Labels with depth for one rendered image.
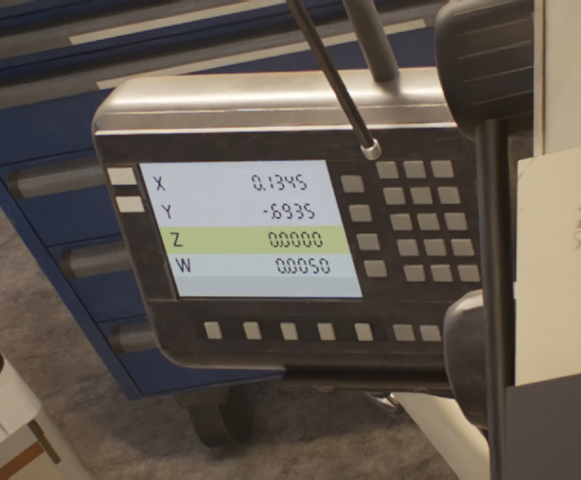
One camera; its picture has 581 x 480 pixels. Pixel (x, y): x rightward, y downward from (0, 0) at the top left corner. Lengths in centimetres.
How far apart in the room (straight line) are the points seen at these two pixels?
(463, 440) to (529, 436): 129
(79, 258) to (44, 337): 60
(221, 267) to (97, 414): 168
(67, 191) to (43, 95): 18
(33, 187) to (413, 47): 48
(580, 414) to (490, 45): 29
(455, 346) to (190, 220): 88
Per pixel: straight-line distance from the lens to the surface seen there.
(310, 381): 235
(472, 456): 245
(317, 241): 226
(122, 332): 361
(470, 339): 144
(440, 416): 245
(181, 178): 228
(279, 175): 224
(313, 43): 154
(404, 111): 218
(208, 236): 230
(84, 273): 352
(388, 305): 226
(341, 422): 381
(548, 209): 124
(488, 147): 140
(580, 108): 128
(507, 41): 140
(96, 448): 394
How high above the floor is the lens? 275
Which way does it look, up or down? 43 degrees down
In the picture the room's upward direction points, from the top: 30 degrees counter-clockwise
